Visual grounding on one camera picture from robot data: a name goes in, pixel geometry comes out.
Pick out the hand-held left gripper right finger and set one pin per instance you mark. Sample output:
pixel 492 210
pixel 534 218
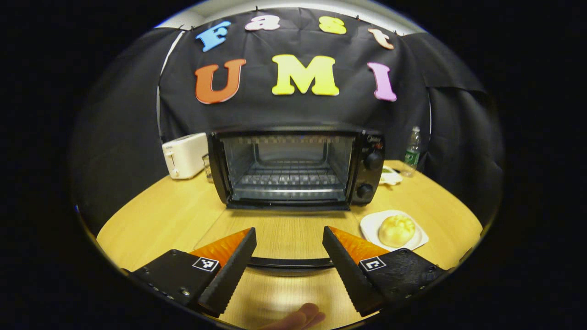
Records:
pixel 344 272

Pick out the clear water bottle green label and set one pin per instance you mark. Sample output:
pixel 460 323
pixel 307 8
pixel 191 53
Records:
pixel 412 153

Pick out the white square plate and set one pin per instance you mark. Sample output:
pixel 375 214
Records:
pixel 371 224

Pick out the white packet with green print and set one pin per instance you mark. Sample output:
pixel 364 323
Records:
pixel 390 176

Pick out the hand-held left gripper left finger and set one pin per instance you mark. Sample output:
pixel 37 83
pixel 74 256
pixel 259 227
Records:
pixel 231 272

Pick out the black electric oven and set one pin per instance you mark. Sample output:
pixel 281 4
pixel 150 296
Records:
pixel 367 183

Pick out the round bread bun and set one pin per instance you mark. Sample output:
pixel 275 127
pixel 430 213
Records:
pixel 396 230

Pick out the white toaster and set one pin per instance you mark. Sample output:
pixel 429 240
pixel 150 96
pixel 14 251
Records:
pixel 185 156

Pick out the black backdrop cloth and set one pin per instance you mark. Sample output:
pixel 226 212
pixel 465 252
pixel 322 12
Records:
pixel 119 137

